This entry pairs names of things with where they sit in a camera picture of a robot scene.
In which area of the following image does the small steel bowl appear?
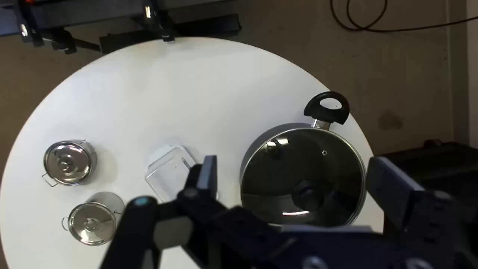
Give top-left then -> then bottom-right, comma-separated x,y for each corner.
40,138 -> 98,188

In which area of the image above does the transparent plastic container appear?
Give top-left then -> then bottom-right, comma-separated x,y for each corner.
143,143 -> 198,203

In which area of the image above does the black floor cable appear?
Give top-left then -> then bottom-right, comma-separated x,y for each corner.
328,0 -> 478,35

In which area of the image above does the black orange-tipped bar clamp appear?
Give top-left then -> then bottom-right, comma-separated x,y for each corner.
13,0 -> 47,49
140,0 -> 179,43

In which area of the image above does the black perforated robot table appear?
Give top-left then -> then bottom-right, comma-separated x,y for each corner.
0,0 -> 243,55

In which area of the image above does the black cooking pot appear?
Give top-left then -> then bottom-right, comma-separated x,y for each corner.
239,89 -> 372,228

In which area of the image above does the small open steel cup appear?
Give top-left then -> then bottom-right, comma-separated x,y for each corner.
59,191 -> 125,247

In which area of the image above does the glass pot lid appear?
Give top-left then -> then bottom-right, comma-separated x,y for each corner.
240,125 -> 367,228

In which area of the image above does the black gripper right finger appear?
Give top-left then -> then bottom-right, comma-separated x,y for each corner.
366,155 -> 430,236

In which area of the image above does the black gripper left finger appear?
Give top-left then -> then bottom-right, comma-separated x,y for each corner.
176,153 -> 221,206

